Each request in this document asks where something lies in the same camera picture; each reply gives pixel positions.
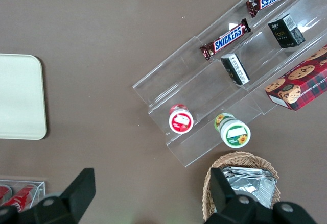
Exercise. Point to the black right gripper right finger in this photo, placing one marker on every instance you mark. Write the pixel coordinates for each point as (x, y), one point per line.
(224, 198)

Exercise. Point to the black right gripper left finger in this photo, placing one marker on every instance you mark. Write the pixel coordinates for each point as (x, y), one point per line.
(74, 198)

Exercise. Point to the silver foil tray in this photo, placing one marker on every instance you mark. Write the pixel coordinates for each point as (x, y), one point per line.
(255, 185)

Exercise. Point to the light wicker basket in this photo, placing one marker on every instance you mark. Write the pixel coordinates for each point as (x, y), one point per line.
(268, 165)

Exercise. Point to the cream rectangular tray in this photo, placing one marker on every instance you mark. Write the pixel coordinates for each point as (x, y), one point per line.
(20, 96)

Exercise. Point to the clear acrylic bottle rack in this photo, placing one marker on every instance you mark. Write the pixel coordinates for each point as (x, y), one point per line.
(38, 188)

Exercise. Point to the green-lidded sunflower jar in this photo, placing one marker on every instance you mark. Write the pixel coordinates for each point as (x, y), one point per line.
(235, 133)

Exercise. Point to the red-lidded jar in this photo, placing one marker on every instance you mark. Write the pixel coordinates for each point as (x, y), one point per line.
(181, 121)

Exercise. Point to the small black box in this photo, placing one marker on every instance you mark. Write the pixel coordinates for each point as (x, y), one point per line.
(235, 68)
(286, 31)

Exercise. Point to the red plaid cookie box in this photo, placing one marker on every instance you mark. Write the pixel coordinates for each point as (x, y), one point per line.
(301, 81)

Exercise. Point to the clear acrylic stepped display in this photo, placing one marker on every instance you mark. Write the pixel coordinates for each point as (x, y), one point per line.
(178, 63)

